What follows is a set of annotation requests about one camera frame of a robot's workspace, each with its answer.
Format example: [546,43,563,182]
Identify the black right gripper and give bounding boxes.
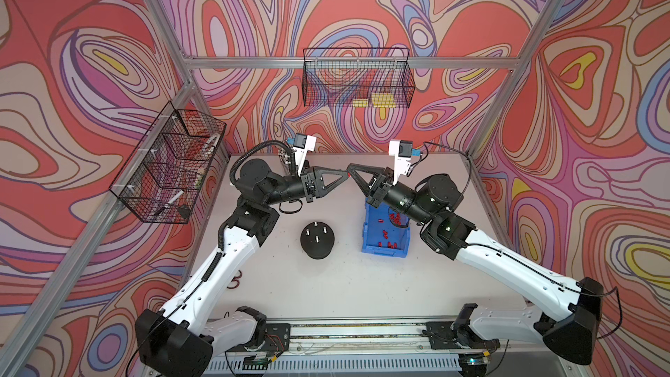
[346,164,433,227]

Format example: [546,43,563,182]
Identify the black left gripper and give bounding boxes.
[260,170,345,210]

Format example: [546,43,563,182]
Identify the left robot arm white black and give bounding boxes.
[134,141,349,376]

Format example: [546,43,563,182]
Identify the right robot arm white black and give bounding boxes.
[347,163,605,366]

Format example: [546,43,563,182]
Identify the black dome with screws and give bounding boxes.
[300,222,335,260]

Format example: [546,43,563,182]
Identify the blue plastic bin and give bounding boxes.
[361,204,411,258]

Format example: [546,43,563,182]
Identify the yellow block in basket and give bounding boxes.
[371,93,396,108]

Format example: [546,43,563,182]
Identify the white marker in basket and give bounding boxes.
[154,190,184,216]

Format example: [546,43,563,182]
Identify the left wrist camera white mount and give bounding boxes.
[287,134,317,176]

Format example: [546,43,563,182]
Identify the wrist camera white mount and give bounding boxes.
[388,140,422,184]
[287,134,317,176]

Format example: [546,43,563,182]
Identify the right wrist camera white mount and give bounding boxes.
[388,140,422,184]

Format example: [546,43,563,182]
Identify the black wire basket at back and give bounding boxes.
[302,45,416,109]

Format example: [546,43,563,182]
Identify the black wire basket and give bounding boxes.
[302,45,416,109]
[109,103,226,224]

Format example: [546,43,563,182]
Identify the red handled scissors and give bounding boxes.
[227,271,243,290]

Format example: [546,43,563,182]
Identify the black wire basket on left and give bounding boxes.
[109,103,226,224]

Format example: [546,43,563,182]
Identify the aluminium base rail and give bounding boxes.
[202,319,588,376]

